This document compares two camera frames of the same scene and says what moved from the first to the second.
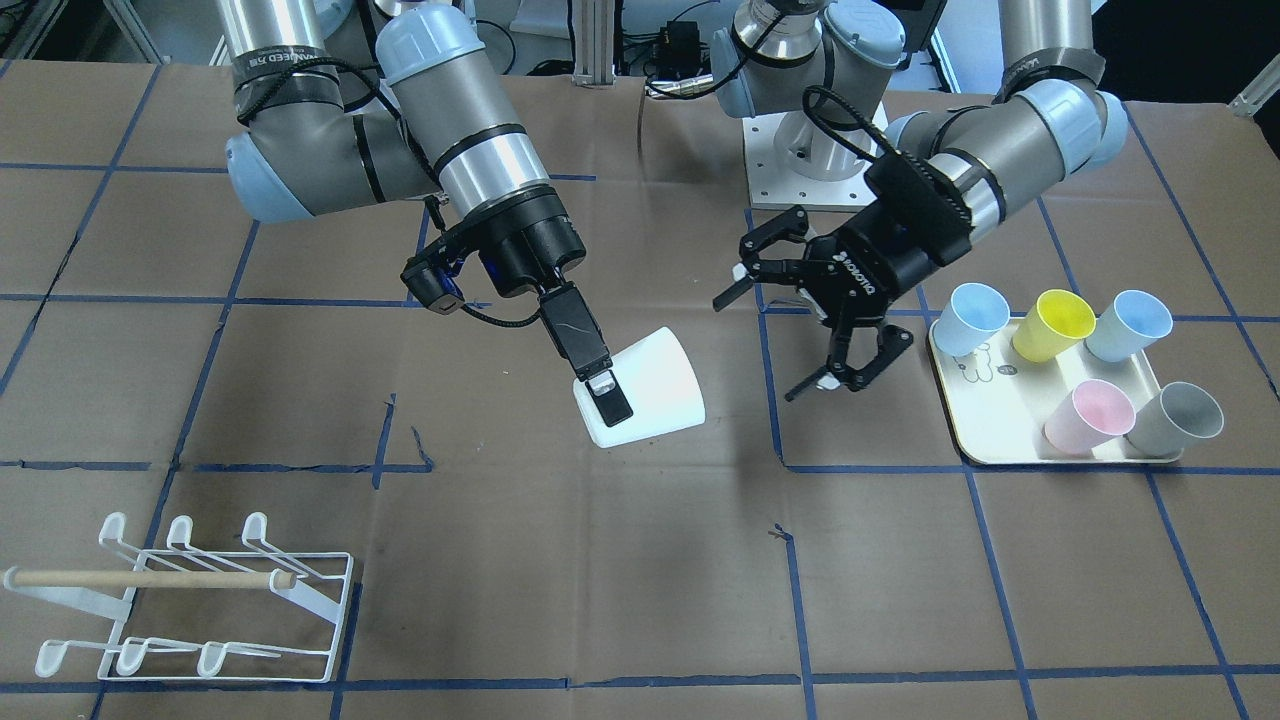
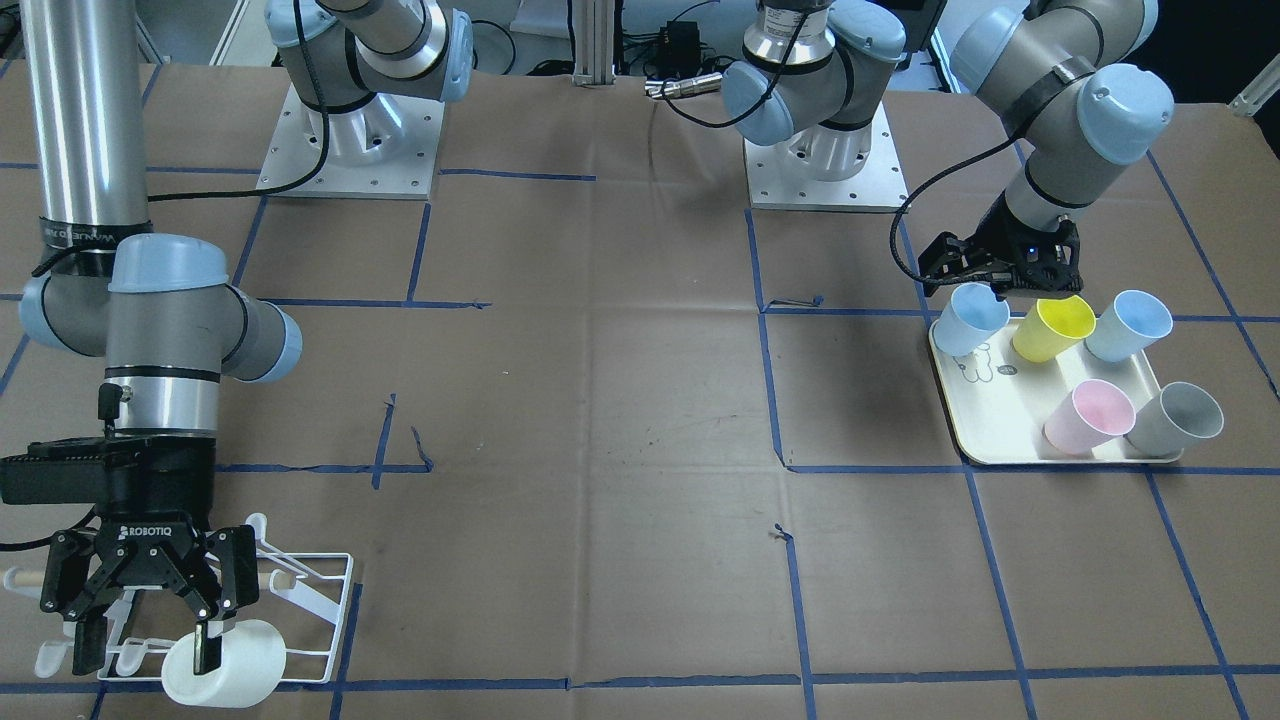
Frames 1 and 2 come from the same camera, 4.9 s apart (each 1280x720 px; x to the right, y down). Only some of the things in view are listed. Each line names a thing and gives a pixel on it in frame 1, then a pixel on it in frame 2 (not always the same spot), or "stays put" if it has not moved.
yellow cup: [1056, 322] stays put
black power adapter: [684, 45] stays put
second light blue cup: [1128, 326] stays put
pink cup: [1094, 414] stays put
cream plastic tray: [1000, 401] stays put
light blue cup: [975, 311] stays put
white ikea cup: [661, 386] → [253, 661]
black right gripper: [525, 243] → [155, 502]
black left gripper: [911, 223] → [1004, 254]
